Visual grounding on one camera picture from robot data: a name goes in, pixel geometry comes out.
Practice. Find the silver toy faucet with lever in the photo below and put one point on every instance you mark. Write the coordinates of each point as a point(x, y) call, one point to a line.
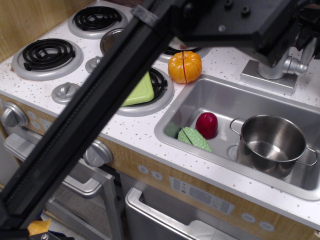
point(281, 78)

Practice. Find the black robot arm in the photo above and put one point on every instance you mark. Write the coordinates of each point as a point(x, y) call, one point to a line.
point(263, 29)

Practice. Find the green toy bitter gourd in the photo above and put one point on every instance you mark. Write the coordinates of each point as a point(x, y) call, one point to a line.
point(192, 137)

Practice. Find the front right stove burner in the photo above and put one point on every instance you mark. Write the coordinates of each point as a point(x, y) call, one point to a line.
point(163, 94)

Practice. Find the green plastic cutting board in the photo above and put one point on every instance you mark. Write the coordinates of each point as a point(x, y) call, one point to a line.
point(142, 93)

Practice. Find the silver sink basin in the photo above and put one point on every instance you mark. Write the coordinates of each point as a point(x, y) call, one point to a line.
point(232, 104)

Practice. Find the red toy fruit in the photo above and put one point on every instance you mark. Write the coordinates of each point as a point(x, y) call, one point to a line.
point(207, 125)

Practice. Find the orange toy pumpkin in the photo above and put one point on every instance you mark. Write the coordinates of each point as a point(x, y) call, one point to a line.
point(185, 67)

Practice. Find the silver front panel knob right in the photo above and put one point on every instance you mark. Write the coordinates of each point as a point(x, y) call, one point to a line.
point(97, 154)

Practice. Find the silver panel knob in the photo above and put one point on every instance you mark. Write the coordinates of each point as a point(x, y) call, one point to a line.
point(97, 154)
point(13, 116)

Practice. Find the small steel saucepan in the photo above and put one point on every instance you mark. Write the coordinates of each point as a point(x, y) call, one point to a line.
point(177, 44)

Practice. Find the silver countertop knob middle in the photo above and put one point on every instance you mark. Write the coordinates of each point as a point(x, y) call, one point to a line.
point(91, 64)

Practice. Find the silver countertop knob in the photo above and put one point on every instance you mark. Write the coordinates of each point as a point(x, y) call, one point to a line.
point(64, 93)
point(91, 64)

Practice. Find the silver dishwasher door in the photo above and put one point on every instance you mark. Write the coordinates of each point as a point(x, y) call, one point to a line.
point(153, 215)

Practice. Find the steel pot lid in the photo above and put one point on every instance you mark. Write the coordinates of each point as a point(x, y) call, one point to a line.
point(109, 39)

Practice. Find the silver countertop knob front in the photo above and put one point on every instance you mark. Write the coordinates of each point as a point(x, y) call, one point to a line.
point(64, 93)

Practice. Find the large steel pot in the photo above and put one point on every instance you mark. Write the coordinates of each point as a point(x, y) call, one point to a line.
point(272, 145)

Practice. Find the back left stove burner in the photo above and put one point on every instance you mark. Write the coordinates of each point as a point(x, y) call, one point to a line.
point(93, 22)

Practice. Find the front left stove burner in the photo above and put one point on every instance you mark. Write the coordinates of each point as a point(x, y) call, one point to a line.
point(47, 59)

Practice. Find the silver front panel knob left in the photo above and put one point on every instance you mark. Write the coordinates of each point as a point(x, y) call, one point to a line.
point(13, 116)

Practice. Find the yellow cloth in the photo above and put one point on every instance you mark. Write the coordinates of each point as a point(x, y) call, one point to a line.
point(38, 227)

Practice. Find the silver oven door handle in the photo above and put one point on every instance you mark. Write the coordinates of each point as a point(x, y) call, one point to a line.
point(84, 180)

